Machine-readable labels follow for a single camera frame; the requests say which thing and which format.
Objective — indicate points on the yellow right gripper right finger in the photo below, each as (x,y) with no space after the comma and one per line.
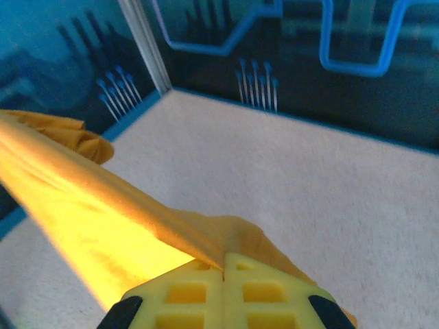
(233,308)

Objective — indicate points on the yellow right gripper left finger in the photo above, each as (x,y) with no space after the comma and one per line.
(205,308)

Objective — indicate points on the yellow t-shirt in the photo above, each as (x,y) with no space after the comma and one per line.
(85,219)

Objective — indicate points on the aluminium frame post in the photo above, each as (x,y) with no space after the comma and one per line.
(147,51)

